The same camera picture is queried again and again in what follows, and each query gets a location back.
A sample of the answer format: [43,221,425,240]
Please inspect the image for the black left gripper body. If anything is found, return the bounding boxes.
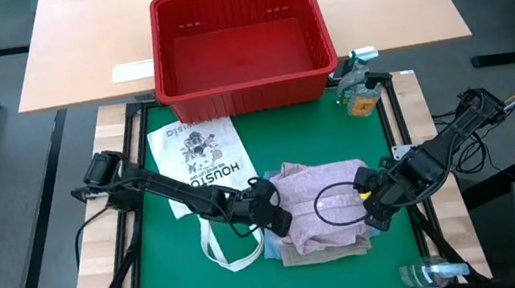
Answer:
[228,175,286,232]

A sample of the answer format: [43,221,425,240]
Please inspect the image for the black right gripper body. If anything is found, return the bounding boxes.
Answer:
[351,160,415,225]

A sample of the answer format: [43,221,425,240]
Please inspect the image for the light blue denim jeans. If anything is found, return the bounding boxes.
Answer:
[252,156,384,261]

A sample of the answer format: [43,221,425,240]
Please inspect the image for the pink garment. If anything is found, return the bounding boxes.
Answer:
[267,150,380,259]

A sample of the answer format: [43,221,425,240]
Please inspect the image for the white printed tote bag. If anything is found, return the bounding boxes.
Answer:
[145,110,273,283]

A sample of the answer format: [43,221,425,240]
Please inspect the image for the beige garment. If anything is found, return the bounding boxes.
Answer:
[279,231,374,269]

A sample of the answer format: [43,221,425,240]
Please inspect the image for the red plastic laundry basket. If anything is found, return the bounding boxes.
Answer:
[141,0,346,130]

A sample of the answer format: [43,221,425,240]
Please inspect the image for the spray bottle with orange label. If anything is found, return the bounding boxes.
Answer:
[328,43,399,122]

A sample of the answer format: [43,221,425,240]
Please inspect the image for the clear plastic spray bottle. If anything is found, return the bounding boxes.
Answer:
[397,251,473,288]

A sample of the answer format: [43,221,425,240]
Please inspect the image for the white rectangular card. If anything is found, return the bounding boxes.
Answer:
[109,58,157,86]

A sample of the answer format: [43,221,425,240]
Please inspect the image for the light wooden desk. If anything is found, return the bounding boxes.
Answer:
[3,0,476,117]

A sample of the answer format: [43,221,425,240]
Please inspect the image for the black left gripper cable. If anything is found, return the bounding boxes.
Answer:
[246,173,284,213]

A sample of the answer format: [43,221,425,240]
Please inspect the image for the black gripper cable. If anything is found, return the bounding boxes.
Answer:
[246,173,284,213]
[310,177,376,232]

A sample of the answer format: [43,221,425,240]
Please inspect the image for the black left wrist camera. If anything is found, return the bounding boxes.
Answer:
[266,204,297,240]

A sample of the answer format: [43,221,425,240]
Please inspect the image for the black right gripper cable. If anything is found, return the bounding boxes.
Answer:
[310,177,376,232]

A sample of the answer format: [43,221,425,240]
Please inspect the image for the black floor cable bundle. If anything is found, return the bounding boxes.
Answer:
[432,104,495,180]

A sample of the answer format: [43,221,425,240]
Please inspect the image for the black metal rig frame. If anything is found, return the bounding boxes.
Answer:
[43,54,494,288]

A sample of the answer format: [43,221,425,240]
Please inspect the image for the black left arm base cable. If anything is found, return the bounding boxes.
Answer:
[68,204,122,270]

